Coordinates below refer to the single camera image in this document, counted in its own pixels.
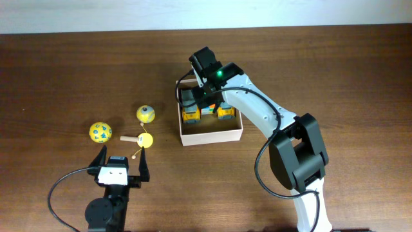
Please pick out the yellow grey mixer truck toy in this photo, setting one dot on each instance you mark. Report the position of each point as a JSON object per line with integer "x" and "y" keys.
{"x": 226, "y": 111}

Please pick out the small colourful puzzle cube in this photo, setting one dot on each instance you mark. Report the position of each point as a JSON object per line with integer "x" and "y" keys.
{"x": 208, "y": 110}

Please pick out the yellow ball with blue letters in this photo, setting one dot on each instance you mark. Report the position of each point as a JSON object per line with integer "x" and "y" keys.
{"x": 100, "y": 132}

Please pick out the yellow grey dump truck toy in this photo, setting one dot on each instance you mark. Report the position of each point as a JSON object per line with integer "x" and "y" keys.
{"x": 191, "y": 112}

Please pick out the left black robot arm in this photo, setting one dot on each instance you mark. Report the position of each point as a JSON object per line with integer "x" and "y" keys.
{"x": 108, "y": 213}

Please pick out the yellow grey robot ball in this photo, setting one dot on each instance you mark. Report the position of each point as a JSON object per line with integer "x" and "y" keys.
{"x": 145, "y": 114}

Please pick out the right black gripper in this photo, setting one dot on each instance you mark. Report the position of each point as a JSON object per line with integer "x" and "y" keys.
{"x": 199, "y": 97}

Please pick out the yellow wooden paddle drum toy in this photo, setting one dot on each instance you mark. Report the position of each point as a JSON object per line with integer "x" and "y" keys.
{"x": 144, "y": 140}

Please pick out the pink cardboard box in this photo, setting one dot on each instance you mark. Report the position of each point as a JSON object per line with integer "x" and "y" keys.
{"x": 210, "y": 129}

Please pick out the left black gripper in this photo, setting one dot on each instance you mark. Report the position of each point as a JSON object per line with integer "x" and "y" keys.
{"x": 135, "y": 180}

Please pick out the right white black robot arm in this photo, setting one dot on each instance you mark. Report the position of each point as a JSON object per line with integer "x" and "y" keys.
{"x": 297, "y": 152}

